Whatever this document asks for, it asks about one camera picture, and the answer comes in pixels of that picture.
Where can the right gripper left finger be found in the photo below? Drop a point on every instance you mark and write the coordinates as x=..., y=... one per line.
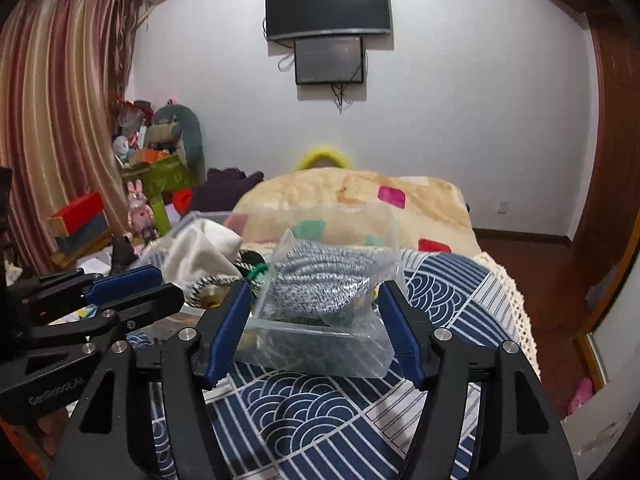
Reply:
x=110, y=435

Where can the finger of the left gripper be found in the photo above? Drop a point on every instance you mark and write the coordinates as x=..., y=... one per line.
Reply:
x=100, y=284
x=123, y=316

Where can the white cloth pouch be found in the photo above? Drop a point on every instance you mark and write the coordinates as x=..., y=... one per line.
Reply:
x=203, y=248

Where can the bagged grey knit item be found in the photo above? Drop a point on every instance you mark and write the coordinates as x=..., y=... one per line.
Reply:
x=312, y=283

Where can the black chain-pattern hat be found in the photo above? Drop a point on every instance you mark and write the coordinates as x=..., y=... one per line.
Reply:
x=209, y=291

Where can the green knitted item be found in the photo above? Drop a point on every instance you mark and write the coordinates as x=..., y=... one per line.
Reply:
x=257, y=274

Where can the red box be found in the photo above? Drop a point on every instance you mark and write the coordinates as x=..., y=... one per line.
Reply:
x=75, y=215

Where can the pink plush slipper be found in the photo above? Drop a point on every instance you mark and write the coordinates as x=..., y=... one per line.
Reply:
x=582, y=395

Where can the pink rabbit toy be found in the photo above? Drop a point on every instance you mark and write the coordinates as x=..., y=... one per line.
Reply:
x=140, y=216

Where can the green bottle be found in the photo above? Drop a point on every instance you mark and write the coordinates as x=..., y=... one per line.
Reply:
x=162, y=223

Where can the green storage box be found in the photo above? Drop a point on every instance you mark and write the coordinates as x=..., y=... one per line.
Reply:
x=166, y=175

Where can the blue white patterned tablecloth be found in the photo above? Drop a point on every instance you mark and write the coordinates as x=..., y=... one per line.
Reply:
x=281, y=425

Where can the dark purple garment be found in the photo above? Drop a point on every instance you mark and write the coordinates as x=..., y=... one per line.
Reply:
x=223, y=188

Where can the clear plastic storage bin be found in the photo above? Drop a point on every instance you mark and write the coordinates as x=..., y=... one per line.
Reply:
x=296, y=347

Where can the yellow fuzzy headband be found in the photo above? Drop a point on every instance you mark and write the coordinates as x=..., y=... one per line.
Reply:
x=322, y=156

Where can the striped brown curtain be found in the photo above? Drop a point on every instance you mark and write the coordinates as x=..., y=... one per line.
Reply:
x=65, y=64

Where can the beige plush blanket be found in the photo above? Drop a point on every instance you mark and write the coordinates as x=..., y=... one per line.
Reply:
x=424, y=208

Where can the small wall monitor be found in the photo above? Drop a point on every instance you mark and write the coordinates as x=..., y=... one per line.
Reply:
x=329, y=60

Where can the large wall television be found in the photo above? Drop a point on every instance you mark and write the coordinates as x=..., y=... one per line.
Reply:
x=290, y=19

